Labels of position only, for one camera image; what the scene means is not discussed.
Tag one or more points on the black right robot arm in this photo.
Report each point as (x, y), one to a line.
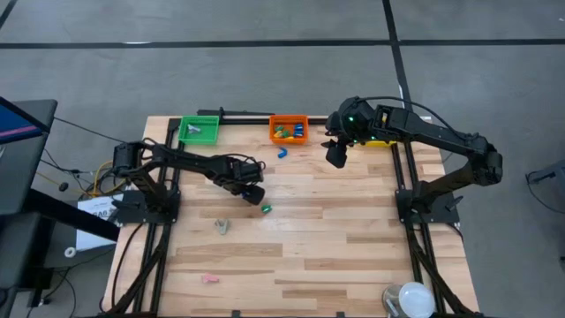
(432, 128)

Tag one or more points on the pale grey staple remover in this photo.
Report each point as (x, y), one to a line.
(222, 226)
(193, 129)

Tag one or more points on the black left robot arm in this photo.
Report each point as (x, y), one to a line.
(185, 161)

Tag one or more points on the green plastic basket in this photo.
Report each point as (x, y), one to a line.
(205, 137)

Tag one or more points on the blue staple remover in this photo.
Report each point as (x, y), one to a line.
(282, 153)

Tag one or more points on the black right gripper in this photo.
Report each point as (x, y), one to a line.
(353, 121)

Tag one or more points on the orange plastic basket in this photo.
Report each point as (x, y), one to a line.
(289, 116)

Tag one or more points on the black desk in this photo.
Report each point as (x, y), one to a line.
(17, 247)

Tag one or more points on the yellow plastic basket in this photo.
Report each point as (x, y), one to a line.
(379, 143)

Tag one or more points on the small white tape roll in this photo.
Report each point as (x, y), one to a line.
(66, 252)

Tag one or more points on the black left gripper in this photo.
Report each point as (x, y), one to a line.
(238, 172)

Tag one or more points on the small black knob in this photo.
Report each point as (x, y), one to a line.
(63, 186)

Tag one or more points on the black aluminium table frame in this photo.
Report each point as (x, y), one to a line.
(160, 265)

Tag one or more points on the small pink object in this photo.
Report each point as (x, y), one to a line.
(209, 278)

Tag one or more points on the black computer monitor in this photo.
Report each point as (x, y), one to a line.
(22, 176)

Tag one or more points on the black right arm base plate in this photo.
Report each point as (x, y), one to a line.
(441, 214)

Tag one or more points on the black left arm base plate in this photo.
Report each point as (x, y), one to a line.
(132, 212)

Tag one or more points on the white printed paper sheet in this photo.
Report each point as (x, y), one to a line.
(90, 238)

